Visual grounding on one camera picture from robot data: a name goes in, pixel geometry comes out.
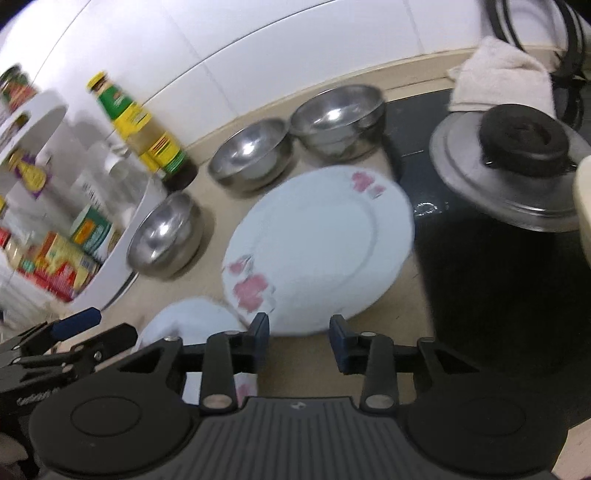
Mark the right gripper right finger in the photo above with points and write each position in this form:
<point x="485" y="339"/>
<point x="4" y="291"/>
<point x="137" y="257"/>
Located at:
<point x="368" y="354"/>

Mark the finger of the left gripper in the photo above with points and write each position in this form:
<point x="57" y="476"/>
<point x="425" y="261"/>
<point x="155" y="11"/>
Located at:
<point x="106" y="343"/>
<point x="39" y="339"/>

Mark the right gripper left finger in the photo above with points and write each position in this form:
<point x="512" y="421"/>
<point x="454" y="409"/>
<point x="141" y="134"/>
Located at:
<point x="226" y="355"/>

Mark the large steel bowl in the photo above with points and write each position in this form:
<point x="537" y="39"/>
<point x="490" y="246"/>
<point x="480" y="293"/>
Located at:
<point x="168" y="238"/>

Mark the yellow label vinegar bottle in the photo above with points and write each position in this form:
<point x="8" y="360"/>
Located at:
<point x="58" y="266"/>

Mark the white two-tier rotating rack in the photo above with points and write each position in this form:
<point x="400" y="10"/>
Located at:
<point x="113" y="182"/>

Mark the purple label fish sauce bottle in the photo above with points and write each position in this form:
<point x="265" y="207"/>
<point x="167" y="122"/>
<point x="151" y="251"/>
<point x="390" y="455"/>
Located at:
<point x="85" y="225"/>

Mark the black induction cooktop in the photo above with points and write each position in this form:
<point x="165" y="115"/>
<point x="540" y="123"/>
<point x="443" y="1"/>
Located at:
<point x="511" y="300"/>

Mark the green yellow oyster sauce bottle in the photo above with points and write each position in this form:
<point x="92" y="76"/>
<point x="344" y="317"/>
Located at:
<point x="155" y="147"/>

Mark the steel pot lid black knob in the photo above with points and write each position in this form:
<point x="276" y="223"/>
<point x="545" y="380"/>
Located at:
<point x="512" y="162"/>

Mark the seasoning packets on top tier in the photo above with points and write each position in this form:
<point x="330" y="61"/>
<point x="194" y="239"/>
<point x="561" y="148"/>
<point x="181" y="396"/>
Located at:
<point x="16" y="89"/>

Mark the cream ceramic pot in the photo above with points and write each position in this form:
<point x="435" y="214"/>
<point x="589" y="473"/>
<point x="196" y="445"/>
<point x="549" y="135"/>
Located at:
<point x="582" y="201"/>

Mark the white towel on stove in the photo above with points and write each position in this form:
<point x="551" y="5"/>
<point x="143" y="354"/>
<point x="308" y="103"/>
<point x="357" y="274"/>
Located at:
<point x="499" y="73"/>

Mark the black wire pan rack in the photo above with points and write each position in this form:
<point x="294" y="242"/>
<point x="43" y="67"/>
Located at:
<point x="555" y="24"/>

